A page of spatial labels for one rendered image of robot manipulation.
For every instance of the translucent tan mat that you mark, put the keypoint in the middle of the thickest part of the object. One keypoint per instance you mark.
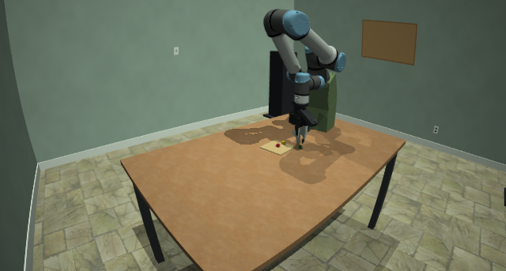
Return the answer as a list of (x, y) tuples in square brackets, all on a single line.
[(271, 146)]

